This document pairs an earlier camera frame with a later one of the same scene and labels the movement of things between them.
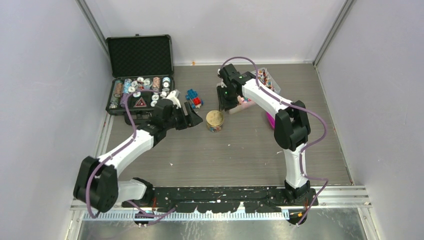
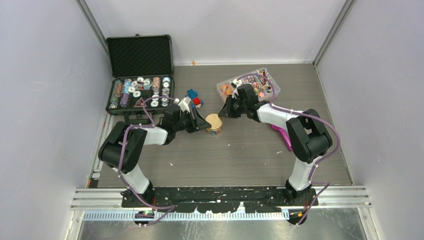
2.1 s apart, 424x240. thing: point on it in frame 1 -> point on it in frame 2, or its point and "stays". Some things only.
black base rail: [203, 200] stays
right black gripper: [223, 103] -> [227, 111]
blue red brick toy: [192, 95] stays
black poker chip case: [136, 62] stays
